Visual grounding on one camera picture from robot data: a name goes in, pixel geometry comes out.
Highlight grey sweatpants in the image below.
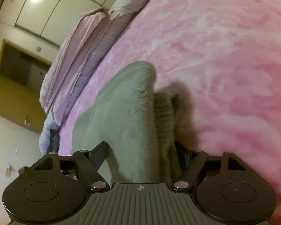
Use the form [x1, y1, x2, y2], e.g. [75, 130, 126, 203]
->
[72, 61, 182, 184]

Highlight folded dark blue jeans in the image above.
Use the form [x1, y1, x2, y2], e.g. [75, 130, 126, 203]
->
[47, 129, 60, 153]

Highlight wooden door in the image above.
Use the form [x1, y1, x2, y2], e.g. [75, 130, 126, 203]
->
[0, 39, 51, 133]

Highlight folded lilac bed sheets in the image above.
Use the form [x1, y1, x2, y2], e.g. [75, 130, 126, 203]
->
[39, 8, 136, 125]

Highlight pink floral fleece blanket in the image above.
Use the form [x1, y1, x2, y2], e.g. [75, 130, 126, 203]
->
[59, 0, 281, 224]

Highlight white wardrobe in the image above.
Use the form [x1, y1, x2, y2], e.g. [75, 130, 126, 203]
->
[0, 0, 115, 46]

